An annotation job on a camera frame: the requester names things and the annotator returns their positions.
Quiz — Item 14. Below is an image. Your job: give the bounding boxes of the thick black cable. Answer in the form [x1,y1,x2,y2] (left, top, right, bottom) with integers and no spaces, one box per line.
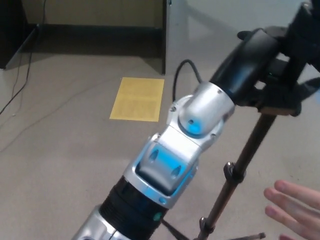
[0,0,48,115]

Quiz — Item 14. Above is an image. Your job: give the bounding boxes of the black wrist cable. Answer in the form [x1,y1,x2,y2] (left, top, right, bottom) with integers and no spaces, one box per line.
[173,59,204,102]

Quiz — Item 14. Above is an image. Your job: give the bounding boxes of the person bare hand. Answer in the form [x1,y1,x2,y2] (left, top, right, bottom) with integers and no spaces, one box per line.
[264,179,320,240]

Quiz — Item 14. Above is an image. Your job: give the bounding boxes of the black tripod with phone holder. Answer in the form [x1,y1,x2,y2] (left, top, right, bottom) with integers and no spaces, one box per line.
[159,0,320,240]

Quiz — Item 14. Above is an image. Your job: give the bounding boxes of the dark wooden desk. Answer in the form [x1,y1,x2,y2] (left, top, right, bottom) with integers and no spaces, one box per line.
[0,0,174,76]

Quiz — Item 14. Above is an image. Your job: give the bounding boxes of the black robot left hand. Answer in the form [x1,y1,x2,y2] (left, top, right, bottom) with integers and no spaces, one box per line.
[209,26,303,117]

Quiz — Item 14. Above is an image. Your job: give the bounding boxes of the yellow printed paper sheet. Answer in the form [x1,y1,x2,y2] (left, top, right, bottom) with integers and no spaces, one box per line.
[109,77,165,123]

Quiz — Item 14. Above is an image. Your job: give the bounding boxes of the thin black cable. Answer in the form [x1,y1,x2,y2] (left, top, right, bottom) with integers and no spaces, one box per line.
[10,52,25,101]

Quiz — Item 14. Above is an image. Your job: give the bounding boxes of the black round floor disc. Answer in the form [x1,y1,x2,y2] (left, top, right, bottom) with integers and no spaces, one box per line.
[237,30,254,40]

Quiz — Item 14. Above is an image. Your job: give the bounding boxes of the thin grey cable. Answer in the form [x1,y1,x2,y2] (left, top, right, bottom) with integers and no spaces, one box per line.
[0,81,121,153]

